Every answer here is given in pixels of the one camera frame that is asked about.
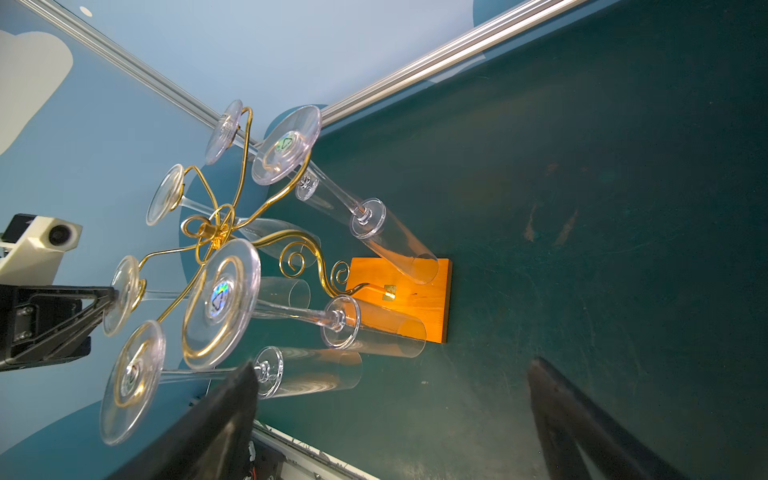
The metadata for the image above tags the clear flute glass front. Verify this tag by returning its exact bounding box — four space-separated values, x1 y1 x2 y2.
99 320 363 446

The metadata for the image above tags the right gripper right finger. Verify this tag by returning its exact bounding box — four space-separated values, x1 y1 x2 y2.
527 357 685 479

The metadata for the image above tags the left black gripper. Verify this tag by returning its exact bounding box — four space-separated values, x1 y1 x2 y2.
1 285 117 371

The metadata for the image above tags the aluminium mounting rail base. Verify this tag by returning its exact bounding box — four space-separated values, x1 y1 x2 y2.
246 420 376 480

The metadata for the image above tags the gold wire glass rack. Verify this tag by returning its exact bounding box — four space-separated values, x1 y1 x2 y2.
113 106 397 370

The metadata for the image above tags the orange wooden rack base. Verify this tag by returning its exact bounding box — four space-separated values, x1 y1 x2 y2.
348 258 453 343

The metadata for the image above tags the aluminium frame left post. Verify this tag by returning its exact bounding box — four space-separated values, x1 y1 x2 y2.
19 0 220 128

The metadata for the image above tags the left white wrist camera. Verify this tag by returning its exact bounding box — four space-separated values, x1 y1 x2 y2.
1 214 82 286

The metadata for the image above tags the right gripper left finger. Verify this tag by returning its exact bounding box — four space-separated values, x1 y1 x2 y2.
109 362 259 479

